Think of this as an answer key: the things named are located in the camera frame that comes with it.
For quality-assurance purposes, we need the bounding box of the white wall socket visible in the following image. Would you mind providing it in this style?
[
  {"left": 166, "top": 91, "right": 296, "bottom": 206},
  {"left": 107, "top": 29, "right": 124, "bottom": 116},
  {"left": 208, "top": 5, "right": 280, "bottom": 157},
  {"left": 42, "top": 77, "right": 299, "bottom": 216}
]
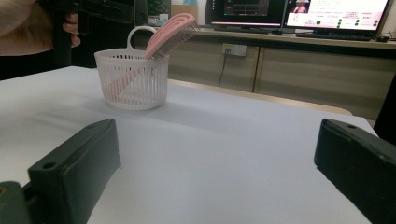
[{"left": 222, "top": 43, "right": 248, "bottom": 57}]

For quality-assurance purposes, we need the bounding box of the green potted plant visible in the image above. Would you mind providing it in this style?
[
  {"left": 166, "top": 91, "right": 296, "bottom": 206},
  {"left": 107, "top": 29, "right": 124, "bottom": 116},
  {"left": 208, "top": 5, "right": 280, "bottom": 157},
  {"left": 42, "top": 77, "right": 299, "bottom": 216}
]
[{"left": 147, "top": 0, "right": 171, "bottom": 17}]

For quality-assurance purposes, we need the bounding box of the black keyboard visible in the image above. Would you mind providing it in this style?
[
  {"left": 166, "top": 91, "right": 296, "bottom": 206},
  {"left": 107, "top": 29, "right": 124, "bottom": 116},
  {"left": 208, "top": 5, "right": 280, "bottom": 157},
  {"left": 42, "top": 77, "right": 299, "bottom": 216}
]
[
  {"left": 214, "top": 25, "right": 275, "bottom": 35},
  {"left": 295, "top": 32, "right": 373, "bottom": 42}
]

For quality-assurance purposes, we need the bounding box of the long beige cabinet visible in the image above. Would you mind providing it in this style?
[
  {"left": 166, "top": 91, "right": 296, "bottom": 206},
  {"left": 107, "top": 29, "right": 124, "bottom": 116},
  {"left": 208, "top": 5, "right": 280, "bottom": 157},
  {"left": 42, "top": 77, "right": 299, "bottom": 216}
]
[{"left": 134, "top": 26, "right": 396, "bottom": 121}]

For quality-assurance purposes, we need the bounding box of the teal object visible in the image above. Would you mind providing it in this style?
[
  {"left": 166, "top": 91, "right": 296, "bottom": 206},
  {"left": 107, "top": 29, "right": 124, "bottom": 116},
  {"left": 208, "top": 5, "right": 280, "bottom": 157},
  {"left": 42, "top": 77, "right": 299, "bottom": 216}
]
[{"left": 148, "top": 18, "right": 169, "bottom": 28}]

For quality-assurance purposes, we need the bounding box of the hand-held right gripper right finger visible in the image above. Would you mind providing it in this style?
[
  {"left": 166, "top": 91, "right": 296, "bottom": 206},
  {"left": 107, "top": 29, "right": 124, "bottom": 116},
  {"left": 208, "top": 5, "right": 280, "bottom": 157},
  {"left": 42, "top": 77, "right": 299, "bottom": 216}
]
[{"left": 313, "top": 118, "right": 396, "bottom": 224}]

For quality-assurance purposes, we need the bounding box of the monitor with bright screen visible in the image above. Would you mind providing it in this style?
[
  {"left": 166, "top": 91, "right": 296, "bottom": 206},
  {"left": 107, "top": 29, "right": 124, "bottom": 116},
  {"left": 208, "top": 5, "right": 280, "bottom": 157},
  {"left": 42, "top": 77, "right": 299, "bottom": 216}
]
[{"left": 281, "top": 0, "right": 394, "bottom": 34}]

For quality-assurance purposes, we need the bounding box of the black power cable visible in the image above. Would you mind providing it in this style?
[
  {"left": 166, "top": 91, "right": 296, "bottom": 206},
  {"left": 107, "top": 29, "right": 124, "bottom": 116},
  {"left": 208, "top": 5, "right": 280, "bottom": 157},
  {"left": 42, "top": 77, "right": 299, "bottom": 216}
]
[{"left": 218, "top": 49, "right": 230, "bottom": 89}]

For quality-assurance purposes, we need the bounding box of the monitor with dark screen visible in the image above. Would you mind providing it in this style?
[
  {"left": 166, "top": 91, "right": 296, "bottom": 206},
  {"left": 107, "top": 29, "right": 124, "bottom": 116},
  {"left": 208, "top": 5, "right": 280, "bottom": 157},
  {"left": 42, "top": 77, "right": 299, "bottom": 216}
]
[{"left": 205, "top": 0, "right": 288, "bottom": 29}]

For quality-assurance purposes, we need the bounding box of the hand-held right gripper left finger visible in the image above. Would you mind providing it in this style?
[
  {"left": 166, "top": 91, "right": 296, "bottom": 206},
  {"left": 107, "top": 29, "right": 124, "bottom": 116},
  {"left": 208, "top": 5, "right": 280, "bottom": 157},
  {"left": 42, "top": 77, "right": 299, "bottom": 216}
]
[{"left": 27, "top": 118, "right": 122, "bottom": 224}]

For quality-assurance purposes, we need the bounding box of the wooden box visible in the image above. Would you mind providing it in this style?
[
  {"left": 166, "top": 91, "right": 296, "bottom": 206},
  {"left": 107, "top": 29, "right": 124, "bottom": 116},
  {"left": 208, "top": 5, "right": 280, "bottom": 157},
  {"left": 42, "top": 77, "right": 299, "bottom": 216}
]
[{"left": 171, "top": 4, "right": 199, "bottom": 20}]

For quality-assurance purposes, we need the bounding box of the pink hairbrush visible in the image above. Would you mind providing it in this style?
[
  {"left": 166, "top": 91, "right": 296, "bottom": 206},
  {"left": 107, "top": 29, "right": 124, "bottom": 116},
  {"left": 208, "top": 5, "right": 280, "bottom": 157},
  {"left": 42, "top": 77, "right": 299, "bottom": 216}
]
[{"left": 104, "top": 12, "right": 201, "bottom": 99}]

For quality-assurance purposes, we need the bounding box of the white slotted plastic basket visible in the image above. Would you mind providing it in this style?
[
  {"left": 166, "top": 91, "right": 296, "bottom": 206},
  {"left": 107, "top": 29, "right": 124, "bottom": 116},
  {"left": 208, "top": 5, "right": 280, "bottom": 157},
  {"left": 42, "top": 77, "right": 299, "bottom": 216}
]
[{"left": 93, "top": 25, "right": 170, "bottom": 112}]

